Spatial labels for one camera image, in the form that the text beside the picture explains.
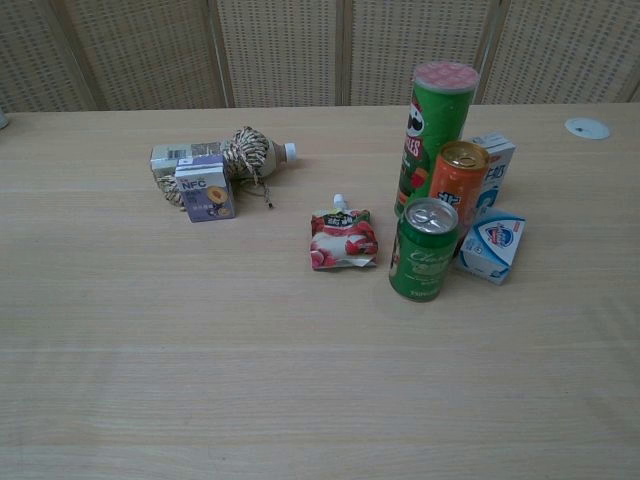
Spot white blue soap box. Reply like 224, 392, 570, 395
453, 208, 527, 286

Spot round white cable grommet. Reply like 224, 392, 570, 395
565, 117, 612, 141

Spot white blue milk carton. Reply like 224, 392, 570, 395
469, 131, 517, 217

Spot green soda can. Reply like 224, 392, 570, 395
389, 197, 460, 304

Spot plastic bottle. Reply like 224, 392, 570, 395
150, 141, 299, 182

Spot orange soda can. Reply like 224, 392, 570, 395
428, 140, 491, 241

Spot twine rope bundle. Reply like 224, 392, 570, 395
153, 125, 277, 213

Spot woven folding screen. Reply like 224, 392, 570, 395
0, 0, 640, 114

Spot green Pringles chips tube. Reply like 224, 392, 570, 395
393, 61, 479, 218

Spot purple NFC juice carton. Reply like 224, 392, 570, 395
174, 154, 238, 224

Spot red lychee jelly pouch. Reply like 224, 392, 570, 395
309, 193, 379, 271

